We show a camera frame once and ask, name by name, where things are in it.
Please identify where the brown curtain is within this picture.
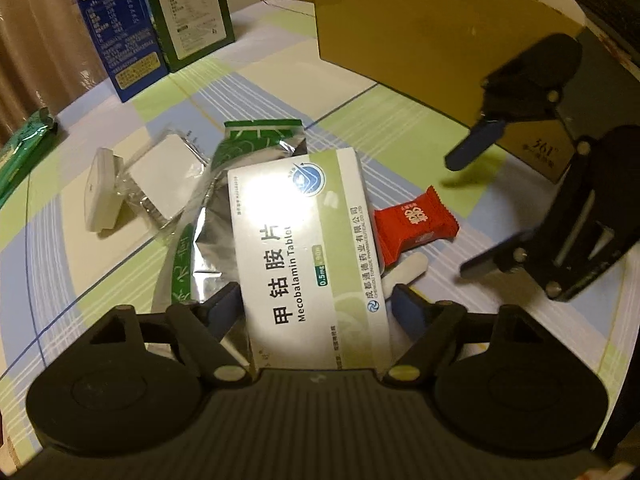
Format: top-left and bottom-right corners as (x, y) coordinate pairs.
(0, 0), (118, 146)

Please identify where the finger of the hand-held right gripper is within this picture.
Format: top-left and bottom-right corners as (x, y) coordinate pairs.
(460, 230), (546, 280)
(445, 34), (594, 171)

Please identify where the white chalk stick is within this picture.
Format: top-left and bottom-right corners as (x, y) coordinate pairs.
(382, 252), (429, 291)

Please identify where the white plug adapter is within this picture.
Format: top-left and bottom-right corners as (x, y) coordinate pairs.
(82, 147), (126, 233)

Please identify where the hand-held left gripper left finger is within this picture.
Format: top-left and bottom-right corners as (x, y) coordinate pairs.
(90, 282), (252, 387)

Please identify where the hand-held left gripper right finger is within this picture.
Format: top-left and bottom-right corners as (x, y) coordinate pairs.
(382, 284), (551, 389)

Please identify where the white medicine box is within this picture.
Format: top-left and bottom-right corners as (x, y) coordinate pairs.
(227, 147), (388, 372)

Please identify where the red candy packet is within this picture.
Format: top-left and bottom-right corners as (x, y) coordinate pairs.
(374, 185), (460, 268)

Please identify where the green and silver foil bag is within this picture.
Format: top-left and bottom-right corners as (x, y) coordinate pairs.
(152, 117), (308, 376)

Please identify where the brown cardboard box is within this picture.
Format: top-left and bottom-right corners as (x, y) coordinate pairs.
(255, 0), (586, 183)

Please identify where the blue carton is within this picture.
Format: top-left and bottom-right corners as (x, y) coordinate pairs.
(70, 0), (168, 105)

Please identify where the dark object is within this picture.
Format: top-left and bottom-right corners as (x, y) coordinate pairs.
(542, 0), (640, 106)

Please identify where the green flat packet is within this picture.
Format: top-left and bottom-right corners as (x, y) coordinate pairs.
(0, 110), (60, 208)

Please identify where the clear plastic bag with rings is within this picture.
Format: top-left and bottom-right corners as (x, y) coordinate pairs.
(117, 124), (208, 233)

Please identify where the green carton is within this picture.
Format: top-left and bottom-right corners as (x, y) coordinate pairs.
(137, 0), (236, 73)

